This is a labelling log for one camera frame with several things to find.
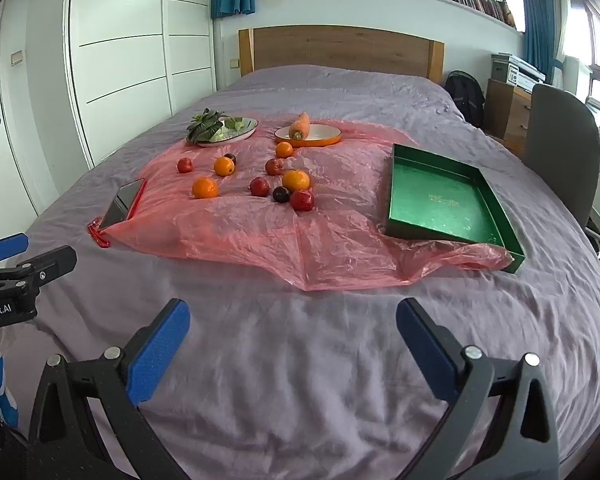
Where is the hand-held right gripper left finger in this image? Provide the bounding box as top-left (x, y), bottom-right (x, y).
top-left (27, 298), bottom-right (191, 480)

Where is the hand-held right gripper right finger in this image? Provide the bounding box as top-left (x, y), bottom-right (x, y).
top-left (396, 297), bottom-right (563, 480)

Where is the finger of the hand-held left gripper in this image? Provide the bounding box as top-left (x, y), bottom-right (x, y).
top-left (0, 246), bottom-right (78, 293)
top-left (0, 233), bottom-right (29, 266)

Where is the green tray box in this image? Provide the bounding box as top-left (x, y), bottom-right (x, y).
top-left (383, 143), bottom-right (527, 275)

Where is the white door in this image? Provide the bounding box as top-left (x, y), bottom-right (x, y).
top-left (0, 0), bottom-right (43, 241)

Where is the phone with red case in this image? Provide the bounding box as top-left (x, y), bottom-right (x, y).
top-left (100, 178), bottom-right (146, 229)

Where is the bed with purple sheet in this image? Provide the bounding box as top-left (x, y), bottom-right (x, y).
top-left (0, 64), bottom-right (600, 480)

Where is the pink plastic sheet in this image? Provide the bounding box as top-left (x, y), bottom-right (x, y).
top-left (101, 119), bottom-right (515, 292)

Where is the leafy bok choy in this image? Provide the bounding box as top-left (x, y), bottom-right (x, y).
top-left (186, 108), bottom-right (231, 142)

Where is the white wardrobe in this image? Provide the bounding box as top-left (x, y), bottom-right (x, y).
top-left (62, 0), bottom-right (218, 171)

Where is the white oval plate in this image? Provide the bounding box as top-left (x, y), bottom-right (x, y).
top-left (187, 116), bottom-right (258, 148)

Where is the orange and white bowl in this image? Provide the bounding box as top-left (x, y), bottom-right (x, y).
top-left (274, 123), bottom-right (343, 148)

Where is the wooden cabinet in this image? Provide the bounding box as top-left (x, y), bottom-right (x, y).
top-left (484, 78), bottom-right (533, 153)

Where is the grey office chair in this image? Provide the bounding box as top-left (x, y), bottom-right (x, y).
top-left (522, 83), bottom-right (600, 256)

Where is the black backpack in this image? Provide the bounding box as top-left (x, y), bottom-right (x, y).
top-left (445, 70), bottom-right (486, 128)

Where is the carrot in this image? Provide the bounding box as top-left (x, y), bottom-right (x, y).
top-left (288, 112), bottom-right (312, 141)

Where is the white printer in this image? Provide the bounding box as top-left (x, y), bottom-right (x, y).
top-left (491, 51), bottom-right (547, 86)

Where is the wooden headboard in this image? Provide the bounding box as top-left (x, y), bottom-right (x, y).
top-left (238, 25), bottom-right (446, 86)

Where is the red lanyard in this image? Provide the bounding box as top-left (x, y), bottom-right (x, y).
top-left (87, 217), bottom-right (112, 248)

